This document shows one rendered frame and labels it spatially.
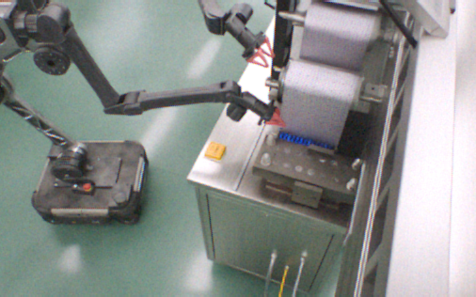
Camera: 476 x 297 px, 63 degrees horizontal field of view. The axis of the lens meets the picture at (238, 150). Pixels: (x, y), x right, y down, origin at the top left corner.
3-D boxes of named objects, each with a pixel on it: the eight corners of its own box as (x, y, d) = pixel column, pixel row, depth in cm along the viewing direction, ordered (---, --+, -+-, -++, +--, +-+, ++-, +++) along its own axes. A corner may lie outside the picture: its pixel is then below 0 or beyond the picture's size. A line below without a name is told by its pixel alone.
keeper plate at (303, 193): (292, 195, 148) (295, 179, 140) (318, 204, 146) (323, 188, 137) (290, 201, 147) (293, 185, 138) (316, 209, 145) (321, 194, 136)
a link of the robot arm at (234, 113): (229, 93, 138) (229, 79, 144) (213, 115, 145) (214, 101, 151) (256, 107, 143) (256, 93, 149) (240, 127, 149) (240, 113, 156)
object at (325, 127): (277, 132, 154) (282, 99, 140) (337, 148, 149) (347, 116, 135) (277, 132, 154) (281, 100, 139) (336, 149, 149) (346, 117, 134)
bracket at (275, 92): (267, 125, 172) (272, 72, 148) (281, 129, 170) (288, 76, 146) (263, 133, 169) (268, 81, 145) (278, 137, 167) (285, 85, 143)
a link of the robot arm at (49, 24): (107, 123, 148) (114, 107, 155) (139, 115, 145) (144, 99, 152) (29, 19, 118) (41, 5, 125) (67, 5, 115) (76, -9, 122)
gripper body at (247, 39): (244, 59, 135) (229, 45, 133) (253, 42, 141) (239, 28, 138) (256, 51, 130) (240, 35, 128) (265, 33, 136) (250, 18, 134)
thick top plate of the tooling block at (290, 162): (264, 144, 156) (265, 134, 151) (364, 172, 148) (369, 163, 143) (251, 175, 147) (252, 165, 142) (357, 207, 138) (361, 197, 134)
